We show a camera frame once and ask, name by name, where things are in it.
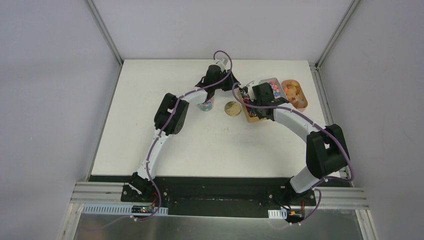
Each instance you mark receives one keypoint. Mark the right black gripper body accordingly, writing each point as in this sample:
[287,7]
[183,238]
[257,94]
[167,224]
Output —
[259,114]

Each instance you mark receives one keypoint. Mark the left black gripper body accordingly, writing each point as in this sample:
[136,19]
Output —
[205,85]

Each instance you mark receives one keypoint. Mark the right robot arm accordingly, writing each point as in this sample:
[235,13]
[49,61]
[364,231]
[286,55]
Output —
[326,150]

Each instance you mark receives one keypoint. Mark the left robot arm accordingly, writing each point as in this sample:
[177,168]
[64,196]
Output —
[170,118]

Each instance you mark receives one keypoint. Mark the white box of colourful candies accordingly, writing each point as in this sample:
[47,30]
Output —
[276,86]

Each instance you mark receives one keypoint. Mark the gold tin of lollipops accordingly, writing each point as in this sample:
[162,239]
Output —
[249,113]

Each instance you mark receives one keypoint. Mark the gold jar lid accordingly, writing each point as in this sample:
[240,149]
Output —
[232,108]

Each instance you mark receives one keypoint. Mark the clear plastic jar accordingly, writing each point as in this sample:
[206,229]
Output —
[207,105]

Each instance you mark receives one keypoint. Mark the orange tray of gummies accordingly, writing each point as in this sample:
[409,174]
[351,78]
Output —
[295,94]

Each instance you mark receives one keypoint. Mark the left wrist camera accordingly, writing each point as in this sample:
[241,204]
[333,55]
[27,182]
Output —
[223,63]

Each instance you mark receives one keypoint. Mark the right white cable duct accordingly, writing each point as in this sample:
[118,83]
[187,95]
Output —
[277,214]

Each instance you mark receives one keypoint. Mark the right aluminium rail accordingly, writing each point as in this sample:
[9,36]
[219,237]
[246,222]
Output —
[343,198]

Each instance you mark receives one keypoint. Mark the aluminium rail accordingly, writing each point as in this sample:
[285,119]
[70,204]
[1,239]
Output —
[97,192]
[343,198]

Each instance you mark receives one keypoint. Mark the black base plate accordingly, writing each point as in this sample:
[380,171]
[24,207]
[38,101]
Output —
[231,197]

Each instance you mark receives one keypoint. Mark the left aluminium frame post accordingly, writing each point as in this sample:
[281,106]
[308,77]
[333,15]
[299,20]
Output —
[103,29]

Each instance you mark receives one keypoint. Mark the aluminium frame post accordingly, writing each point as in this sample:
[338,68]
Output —
[103,29]
[352,7]

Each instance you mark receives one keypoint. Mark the right aluminium frame post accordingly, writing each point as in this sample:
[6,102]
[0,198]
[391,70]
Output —
[352,7]

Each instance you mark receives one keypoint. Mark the left aluminium rail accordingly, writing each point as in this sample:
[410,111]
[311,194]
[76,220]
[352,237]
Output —
[97,192]

